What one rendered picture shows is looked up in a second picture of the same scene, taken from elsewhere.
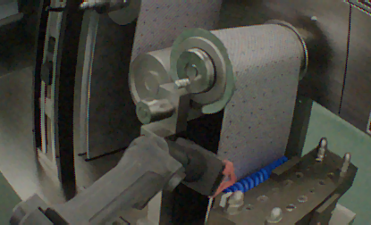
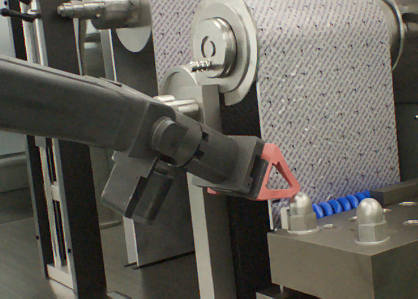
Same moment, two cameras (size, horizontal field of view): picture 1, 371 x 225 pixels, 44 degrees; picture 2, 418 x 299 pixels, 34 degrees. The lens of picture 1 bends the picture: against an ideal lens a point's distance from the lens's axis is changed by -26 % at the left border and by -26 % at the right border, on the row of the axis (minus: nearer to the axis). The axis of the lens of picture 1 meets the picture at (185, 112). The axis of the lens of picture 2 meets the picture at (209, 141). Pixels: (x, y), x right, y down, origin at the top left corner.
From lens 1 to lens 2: 46 cm
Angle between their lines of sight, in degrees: 24
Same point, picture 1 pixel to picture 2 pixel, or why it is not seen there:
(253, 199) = (339, 220)
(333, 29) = not seen: outside the picture
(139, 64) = (168, 90)
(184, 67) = (200, 49)
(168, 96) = (191, 95)
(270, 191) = not seen: hidden behind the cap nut
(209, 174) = (243, 160)
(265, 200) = not seen: hidden behind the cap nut
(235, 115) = (276, 94)
